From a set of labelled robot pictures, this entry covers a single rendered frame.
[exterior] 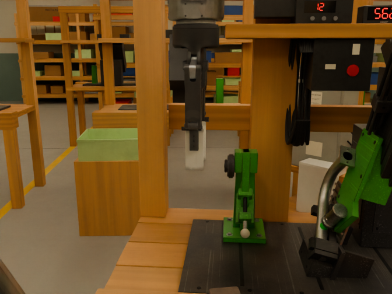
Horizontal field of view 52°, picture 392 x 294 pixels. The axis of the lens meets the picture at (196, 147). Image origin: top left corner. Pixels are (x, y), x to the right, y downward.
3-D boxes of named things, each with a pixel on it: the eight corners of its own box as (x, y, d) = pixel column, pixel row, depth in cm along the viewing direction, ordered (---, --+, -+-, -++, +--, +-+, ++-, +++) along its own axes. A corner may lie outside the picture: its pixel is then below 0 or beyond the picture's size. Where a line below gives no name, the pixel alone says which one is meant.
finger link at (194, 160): (203, 128, 65) (203, 129, 65) (203, 169, 67) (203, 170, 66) (185, 128, 66) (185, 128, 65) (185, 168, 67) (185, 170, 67)
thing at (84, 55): (142, 104, 1024) (139, 12, 969) (23, 104, 1015) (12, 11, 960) (144, 101, 1076) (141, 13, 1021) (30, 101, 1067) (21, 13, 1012)
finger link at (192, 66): (203, 52, 64) (200, 42, 59) (202, 84, 64) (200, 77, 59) (188, 52, 65) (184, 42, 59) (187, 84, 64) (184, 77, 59)
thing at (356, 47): (370, 91, 117) (375, 38, 113) (311, 91, 118) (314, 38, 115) (357, 87, 129) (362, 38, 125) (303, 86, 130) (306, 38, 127)
